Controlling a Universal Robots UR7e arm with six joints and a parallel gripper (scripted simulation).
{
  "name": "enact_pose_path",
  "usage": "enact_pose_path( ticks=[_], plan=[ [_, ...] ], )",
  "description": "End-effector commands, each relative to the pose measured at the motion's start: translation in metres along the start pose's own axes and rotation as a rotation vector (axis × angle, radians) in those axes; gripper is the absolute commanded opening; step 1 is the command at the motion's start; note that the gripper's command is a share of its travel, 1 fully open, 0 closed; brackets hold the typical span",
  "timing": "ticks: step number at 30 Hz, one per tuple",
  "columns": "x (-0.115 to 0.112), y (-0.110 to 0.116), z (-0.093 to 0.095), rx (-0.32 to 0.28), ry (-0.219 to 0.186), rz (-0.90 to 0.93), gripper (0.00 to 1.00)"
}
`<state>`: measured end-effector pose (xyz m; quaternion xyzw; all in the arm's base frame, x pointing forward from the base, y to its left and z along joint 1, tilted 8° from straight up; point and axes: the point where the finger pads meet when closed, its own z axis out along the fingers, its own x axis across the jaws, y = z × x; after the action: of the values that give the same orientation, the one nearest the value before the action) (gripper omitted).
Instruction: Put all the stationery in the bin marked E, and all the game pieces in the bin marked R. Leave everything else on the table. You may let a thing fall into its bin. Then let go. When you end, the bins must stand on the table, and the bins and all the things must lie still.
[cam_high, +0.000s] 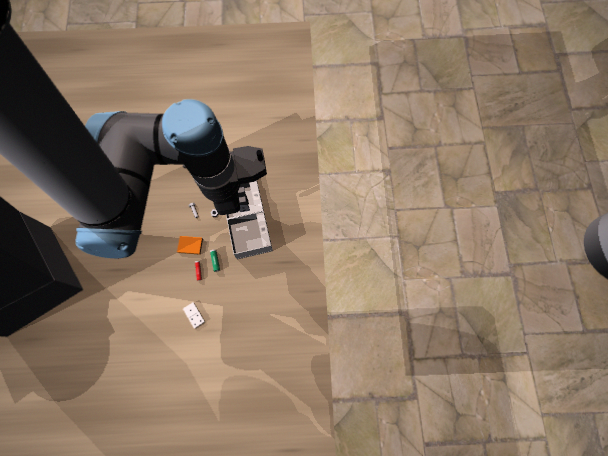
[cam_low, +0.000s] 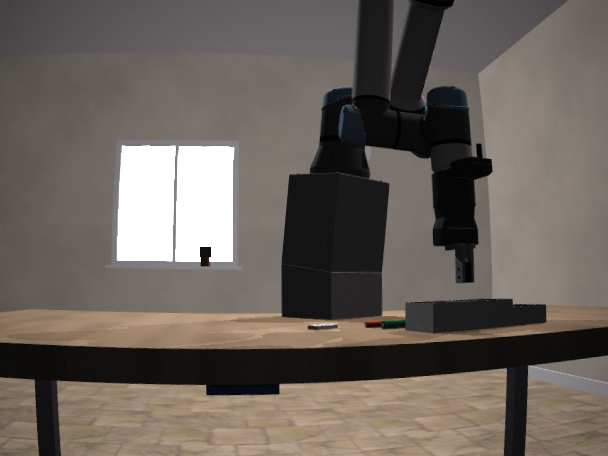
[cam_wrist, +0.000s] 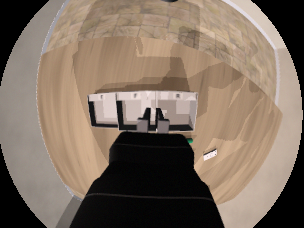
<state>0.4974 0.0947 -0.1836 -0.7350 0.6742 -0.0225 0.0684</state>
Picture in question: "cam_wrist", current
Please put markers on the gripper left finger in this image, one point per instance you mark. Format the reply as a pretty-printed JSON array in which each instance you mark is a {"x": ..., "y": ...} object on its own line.
[{"x": 144, "y": 123}]

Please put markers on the grey rack of three bins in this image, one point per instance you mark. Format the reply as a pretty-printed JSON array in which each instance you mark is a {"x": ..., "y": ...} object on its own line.
[{"x": 177, "y": 106}]

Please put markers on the white domino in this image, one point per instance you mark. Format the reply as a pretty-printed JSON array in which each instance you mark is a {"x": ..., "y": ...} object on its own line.
[{"x": 209, "y": 154}]

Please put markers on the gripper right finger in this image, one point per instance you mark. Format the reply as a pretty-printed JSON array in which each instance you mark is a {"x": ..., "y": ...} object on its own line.
[{"x": 160, "y": 122}]

